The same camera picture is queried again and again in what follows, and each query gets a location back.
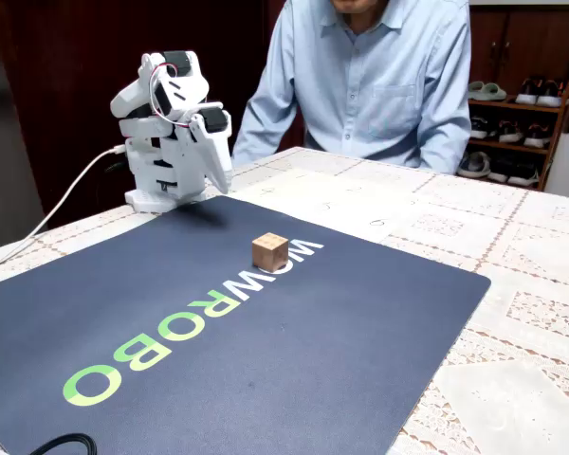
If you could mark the green slipper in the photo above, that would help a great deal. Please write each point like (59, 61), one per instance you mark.
(475, 90)
(495, 92)

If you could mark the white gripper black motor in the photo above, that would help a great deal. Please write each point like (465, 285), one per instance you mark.
(211, 142)

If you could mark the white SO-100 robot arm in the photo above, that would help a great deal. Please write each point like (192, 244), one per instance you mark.
(144, 160)

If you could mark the white lace tablecloth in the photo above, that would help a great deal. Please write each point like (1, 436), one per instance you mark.
(512, 294)

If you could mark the person in blue shirt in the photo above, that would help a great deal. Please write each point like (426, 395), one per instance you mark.
(360, 71)

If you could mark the dark blue WOWROBO mat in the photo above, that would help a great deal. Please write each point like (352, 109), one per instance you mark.
(265, 341)

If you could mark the person's left forearm blue sleeve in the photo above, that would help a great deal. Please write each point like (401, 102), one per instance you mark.
(448, 147)

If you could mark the person's right forearm blue sleeve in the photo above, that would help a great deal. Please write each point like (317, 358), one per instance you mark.
(256, 137)

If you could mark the dark wooden wardrobe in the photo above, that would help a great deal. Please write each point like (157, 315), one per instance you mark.
(76, 71)

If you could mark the small wooden die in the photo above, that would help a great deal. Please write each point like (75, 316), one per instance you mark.
(269, 252)

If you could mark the wooden shoe rack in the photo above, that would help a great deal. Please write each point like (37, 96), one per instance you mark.
(557, 123)

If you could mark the white storage box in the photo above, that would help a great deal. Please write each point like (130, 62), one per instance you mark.
(566, 166)

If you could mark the black orange white sneaker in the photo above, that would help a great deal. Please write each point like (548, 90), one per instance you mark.
(528, 94)
(550, 96)

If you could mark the grey sandal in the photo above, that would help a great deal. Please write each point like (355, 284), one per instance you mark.
(474, 167)

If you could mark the brown wooden cabinet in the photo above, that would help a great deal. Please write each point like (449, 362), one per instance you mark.
(526, 38)

